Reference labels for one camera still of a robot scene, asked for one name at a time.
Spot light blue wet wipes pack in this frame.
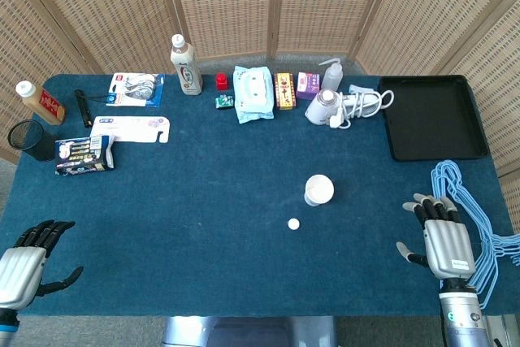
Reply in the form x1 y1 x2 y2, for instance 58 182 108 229
232 64 275 125

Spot white floral paper cup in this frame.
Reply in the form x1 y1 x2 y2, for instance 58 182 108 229
303 174 336 207

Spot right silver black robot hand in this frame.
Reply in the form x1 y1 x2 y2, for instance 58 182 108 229
396 193 477 283

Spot dark purple snack package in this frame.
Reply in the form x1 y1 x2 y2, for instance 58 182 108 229
54 134 115 176

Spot yellow red carton box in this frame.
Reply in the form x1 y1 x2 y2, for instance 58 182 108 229
274 72 297 111

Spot purple white carton box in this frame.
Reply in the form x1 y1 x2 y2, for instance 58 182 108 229
295 72 322 101

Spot beige milk tea bottle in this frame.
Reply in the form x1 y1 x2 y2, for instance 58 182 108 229
169 33 204 97

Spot woven wooden folding screen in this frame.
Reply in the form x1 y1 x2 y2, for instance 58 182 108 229
0 0 520 177

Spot clear plastic wash bottle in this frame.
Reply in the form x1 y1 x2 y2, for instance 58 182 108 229
318 57 345 92

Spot black pen with lanyard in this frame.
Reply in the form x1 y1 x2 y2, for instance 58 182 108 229
73 89 111 128

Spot black plastic tray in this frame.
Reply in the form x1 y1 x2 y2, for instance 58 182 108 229
377 74 490 162

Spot light blue wire hangers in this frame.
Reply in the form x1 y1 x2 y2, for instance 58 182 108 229
430 158 520 310

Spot blue felt table cloth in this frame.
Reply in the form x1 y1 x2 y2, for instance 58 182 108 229
0 73 514 318

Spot white power cable with plug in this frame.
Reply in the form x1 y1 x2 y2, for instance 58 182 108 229
327 89 395 129

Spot grey robot torso base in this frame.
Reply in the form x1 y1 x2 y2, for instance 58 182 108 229
164 315 338 347

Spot black mesh pen holder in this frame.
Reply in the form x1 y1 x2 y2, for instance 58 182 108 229
7 119 58 163

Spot white travel iron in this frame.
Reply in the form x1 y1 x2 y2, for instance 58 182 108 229
304 84 385 127

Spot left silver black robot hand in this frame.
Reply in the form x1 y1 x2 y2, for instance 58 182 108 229
0 219 85 310

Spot blue white tape blister pack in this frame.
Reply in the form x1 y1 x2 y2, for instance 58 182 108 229
106 72 167 109

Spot white toothbrush card package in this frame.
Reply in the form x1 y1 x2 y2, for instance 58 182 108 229
89 115 171 145

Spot brown bottle with red label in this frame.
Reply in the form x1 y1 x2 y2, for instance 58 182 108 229
15 80 66 124

